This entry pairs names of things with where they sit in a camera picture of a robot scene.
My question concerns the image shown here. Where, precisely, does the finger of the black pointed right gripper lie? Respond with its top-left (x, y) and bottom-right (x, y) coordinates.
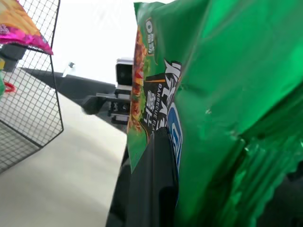
top-left (81, 93), bottom-right (116, 116)

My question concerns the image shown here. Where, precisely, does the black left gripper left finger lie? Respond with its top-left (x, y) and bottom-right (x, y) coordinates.
top-left (106, 131), bottom-right (179, 227)

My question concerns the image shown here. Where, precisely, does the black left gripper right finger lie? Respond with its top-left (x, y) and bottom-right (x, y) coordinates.
top-left (257, 165), bottom-right (303, 227)

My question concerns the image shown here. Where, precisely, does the green barbecue chip bag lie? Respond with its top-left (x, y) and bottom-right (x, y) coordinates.
top-left (126, 0), bottom-right (303, 227)

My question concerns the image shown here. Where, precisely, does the green snack bag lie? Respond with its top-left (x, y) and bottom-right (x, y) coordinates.
top-left (0, 70), bottom-right (7, 101)

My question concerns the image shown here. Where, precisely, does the black box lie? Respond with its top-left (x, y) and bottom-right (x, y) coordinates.
top-left (0, 44), bottom-right (27, 72)

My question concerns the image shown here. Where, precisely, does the orange and pink snack bag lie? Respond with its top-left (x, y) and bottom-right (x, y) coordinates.
top-left (0, 0), bottom-right (54, 56)

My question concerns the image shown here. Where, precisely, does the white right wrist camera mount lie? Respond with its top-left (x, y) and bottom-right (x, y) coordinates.
top-left (115, 56), bottom-right (134, 90)

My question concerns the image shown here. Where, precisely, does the black wire mesh basket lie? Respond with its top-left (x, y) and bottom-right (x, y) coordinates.
top-left (0, 0), bottom-right (65, 175)

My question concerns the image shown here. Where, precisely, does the red ring-shaped item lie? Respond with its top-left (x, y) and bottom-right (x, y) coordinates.
top-left (3, 81), bottom-right (16, 94)

